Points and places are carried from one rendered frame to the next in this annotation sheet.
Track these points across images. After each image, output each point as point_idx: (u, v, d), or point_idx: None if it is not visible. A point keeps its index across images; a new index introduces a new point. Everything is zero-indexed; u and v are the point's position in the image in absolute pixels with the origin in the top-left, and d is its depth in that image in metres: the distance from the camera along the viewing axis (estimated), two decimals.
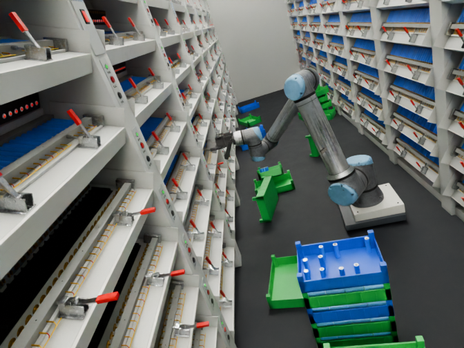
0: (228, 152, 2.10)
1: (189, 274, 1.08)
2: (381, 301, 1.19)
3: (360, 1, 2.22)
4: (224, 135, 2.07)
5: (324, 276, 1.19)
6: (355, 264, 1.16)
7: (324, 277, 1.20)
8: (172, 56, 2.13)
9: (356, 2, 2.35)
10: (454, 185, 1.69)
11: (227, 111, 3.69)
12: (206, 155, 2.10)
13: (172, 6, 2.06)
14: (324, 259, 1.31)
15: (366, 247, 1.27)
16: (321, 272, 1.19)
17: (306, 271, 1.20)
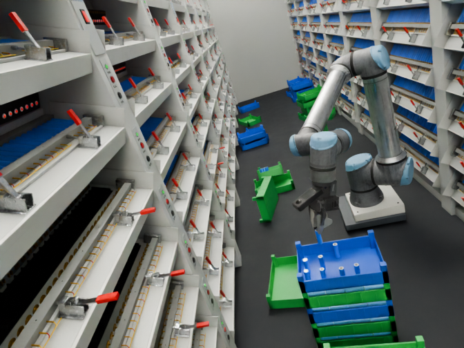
0: (302, 197, 1.23)
1: (189, 274, 1.08)
2: (381, 301, 1.19)
3: (360, 1, 2.22)
4: None
5: (324, 276, 1.19)
6: (355, 264, 1.16)
7: (324, 277, 1.20)
8: (172, 56, 2.13)
9: (356, 2, 2.35)
10: (454, 185, 1.69)
11: (227, 111, 3.69)
12: (206, 155, 2.10)
13: (172, 6, 2.06)
14: (320, 244, 1.28)
15: None
16: (321, 272, 1.19)
17: (306, 271, 1.20)
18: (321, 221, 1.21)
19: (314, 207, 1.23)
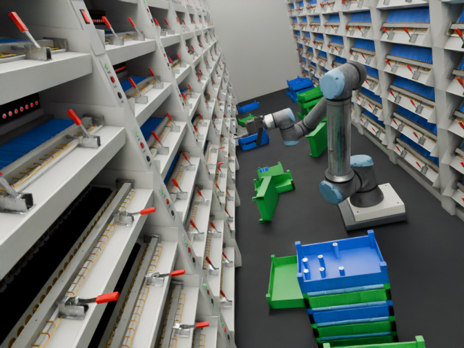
0: (259, 138, 2.01)
1: (189, 274, 1.08)
2: (381, 301, 1.19)
3: (360, 1, 2.22)
4: (254, 120, 1.98)
5: (324, 276, 1.19)
6: None
7: (324, 277, 1.20)
8: (172, 56, 2.13)
9: (356, 2, 2.35)
10: (454, 185, 1.69)
11: (227, 111, 3.69)
12: (206, 155, 2.10)
13: (172, 6, 2.06)
14: None
15: None
16: (321, 272, 1.19)
17: (306, 271, 1.20)
18: None
19: None
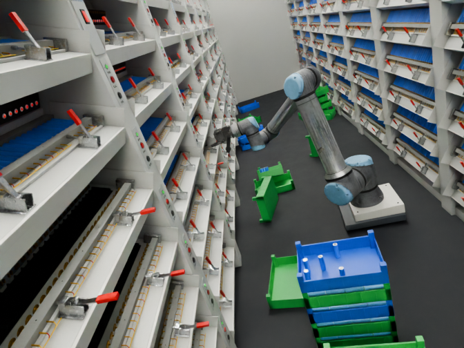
0: (228, 146, 2.18)
1: (189, 274, 1.08)
2: (381, 301, 1.19)
3: (360, 1, 2.22)
4: (221, 130, 2.15)
5: None
6: None
7: None
8: (172, 56, 2.13)
9: (356, 2, 2.35)
10: (454, 185, 1.69)
11: (227, 111, 3.69)
12: (204, 155, 2.10)
13: (172, 6, 2.06)
14: None
15: None
16: None
17: (306, 271, 1.20)
18: None
19: None
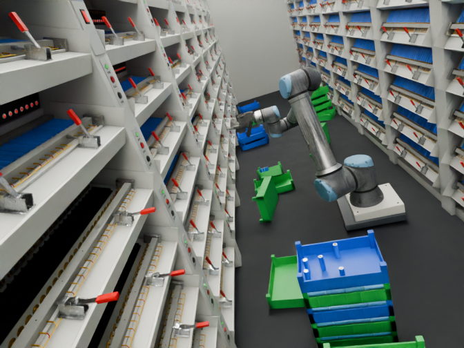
0: (249, 130, 2.34)
1: (189, 274, 1.08)
2: (381, 301, 1.19)
3: (360, 1, 2.22)
4: (245, 114, 2.31)
5: None
6: None
7: None
8: (172, 56, 2.13)
9: (356, 2, 2.35)
10: (454, 185, 1.69)
11: (227, 111, 3.69)
12: (202, 155, 2.10)
13: (172, 6, 2.06)
14: None
15: None
16: None
17: (306, 271, 1.20)
18: None
19: None
